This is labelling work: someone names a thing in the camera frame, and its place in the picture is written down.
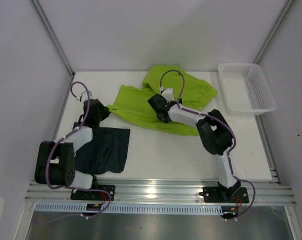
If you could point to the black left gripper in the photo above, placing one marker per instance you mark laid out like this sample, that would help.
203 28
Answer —
105 110

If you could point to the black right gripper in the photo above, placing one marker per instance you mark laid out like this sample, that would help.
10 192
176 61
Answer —
167 101

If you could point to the lime green shorts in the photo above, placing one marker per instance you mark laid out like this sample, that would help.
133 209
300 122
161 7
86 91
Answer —
145 107

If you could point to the dark navy shorts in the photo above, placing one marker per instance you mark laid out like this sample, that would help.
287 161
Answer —
106 152

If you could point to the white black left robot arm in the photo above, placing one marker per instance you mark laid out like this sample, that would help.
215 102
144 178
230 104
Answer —
55 166

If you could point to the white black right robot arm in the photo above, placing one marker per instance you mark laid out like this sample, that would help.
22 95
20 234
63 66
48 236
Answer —
216 136

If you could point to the white plastic basket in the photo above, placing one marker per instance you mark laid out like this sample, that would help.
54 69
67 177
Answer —
245 89

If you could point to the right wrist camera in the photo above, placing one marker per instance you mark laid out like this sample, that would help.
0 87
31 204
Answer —
167 94

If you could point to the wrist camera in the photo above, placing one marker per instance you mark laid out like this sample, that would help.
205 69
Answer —
84 96
167 94

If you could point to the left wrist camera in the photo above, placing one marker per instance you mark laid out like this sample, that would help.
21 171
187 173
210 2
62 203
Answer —
84 96

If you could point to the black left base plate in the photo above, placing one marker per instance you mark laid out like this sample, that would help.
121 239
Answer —
94 195

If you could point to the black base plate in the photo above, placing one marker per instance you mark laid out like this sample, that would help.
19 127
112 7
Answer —
94 195
211 194

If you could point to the white slotted cable duct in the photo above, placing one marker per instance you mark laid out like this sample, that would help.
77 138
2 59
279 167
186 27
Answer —
126 208

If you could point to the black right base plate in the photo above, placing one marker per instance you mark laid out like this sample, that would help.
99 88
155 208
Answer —
211 194

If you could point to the left aluminium frame post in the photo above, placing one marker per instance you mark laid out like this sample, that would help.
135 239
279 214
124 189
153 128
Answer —
38 9

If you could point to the aluminium frame post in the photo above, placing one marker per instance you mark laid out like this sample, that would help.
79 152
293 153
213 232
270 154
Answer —
275 29
38 9

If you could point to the aluminium mounting rail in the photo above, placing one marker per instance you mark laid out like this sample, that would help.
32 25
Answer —
167 192

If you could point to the right aluminium frame post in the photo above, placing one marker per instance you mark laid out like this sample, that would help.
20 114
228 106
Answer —
275 29

